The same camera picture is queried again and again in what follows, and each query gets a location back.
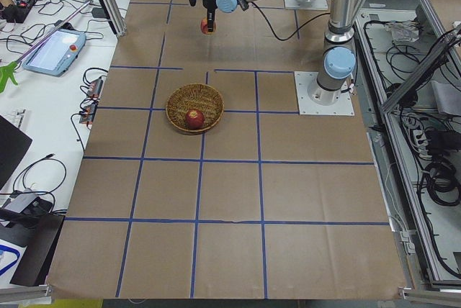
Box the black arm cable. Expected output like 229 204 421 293
249 1 331 42

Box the dark red apple in basket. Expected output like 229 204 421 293
185 109 205 130

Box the woven wicker basket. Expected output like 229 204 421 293
166 83 224 135

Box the red yellow apple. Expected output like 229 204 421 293
200 19 216 35

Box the teach pendant tablet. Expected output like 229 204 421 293
22 30 86 76

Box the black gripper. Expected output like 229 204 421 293
189 0 217 33

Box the green reacher grabber stick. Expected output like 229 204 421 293
0 0 91 93

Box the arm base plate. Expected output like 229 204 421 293
294 71 355 117

